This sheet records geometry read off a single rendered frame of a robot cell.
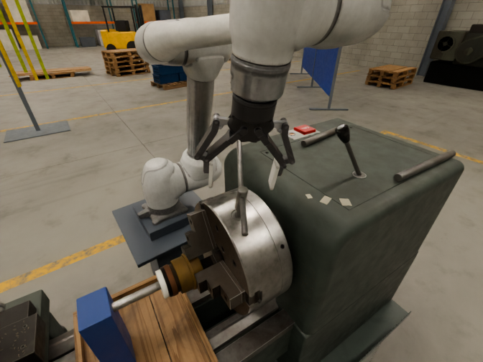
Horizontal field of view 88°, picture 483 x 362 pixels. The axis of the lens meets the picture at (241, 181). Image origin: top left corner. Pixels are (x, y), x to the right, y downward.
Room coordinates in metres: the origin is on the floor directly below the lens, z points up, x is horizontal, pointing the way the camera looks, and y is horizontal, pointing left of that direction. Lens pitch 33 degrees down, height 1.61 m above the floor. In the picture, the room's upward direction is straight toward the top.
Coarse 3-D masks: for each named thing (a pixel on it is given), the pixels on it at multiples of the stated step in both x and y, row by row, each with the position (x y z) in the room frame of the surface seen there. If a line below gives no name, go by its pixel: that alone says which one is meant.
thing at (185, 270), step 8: (184, 256) 0.41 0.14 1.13; (176, 264) 0.39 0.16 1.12; (184, 264) 0.39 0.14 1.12; (192, 264) 0.40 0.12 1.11; (200, 264) 0.40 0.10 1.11; (168, 272) 0.37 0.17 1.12; (176, 272) 0.37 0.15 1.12; (184, 272) 0.37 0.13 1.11; (192, 272) 0.37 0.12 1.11; (168, 280) 0.35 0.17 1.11; (176, 280) 0.36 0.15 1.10; (184, 280) 0.36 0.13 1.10; (192, 280) 0.37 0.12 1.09; (168, 288) 0.34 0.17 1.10; (176, 288) 0.35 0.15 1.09; (184, 288) 0.35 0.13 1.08; (192, 288) 0.36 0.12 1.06
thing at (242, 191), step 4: (240, 188) 0.43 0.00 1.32; (244, 188) 0.43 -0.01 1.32; (240, 192) 0.42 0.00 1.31; (244, 192) 0.42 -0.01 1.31; (236, 196) 0.43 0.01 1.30; (240, 196) 0.42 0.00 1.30; (244, 196) 0.42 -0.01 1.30; (236, 200) 0.43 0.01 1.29; (236, 204) 0.43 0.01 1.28; (236, 208) 0.43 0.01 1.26; (236, 212) 0.43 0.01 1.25; (236, 216) 0.43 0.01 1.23; (240, 216) 0.43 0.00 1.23
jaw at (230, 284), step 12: (216, 264) 0.41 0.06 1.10; (204, 276) 0.37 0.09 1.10; (216, 276) 0.37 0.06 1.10; (228, 276) 0.37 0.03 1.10; (204, 288) 0.36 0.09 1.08; (216, 288) 0.34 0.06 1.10; (228, 288) 0.34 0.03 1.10; (240, 288) 0.34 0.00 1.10; (228, 300) 0.32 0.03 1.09; (240, 300) 0.32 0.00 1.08; (252, 300) 0.32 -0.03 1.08
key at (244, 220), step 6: (240, 144) 0.56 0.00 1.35; (240, 150) 0.55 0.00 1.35; (240, 156) 0.53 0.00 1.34; (240, 162) 0.51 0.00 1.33; (240, 168) 0.50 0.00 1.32; (240, 174) 0.49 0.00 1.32; (240, 180) 0.47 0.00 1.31; (240, 198) 0.42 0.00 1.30; (240, 204) 0.40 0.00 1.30; (240, 210) 0.39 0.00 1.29; (246, 216) 0.37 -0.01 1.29; (246, 222) 0.36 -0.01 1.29; (246, 228) 0.34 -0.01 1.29; (246, 234) 0.33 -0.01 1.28
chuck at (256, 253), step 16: (224, 192) 0.56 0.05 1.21; (208, 208) 0.47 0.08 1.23; (224, 208) 0.46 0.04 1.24; (224, 224) 0.41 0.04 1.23; (240, 224) 0.42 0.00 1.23; (256, 224) 0.42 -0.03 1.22; (224, 240) 0.41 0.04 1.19; (240, 240) 0.38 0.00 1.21; (256, 240) 0.39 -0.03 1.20; (224, 256) 0.41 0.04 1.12; (240, 256) 0.35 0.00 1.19; (256, 256) 0.36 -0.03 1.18; (272, 256) 0.37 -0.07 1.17; (240, 272) 0.35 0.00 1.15; (256, 272) 0.34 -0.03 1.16; (272, 272) 0.36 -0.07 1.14; (256, 288) 0.33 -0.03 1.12; (272, 288) 0.34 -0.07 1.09; (240, 304) 0.35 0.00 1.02; (256, 304) 0.33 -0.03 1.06
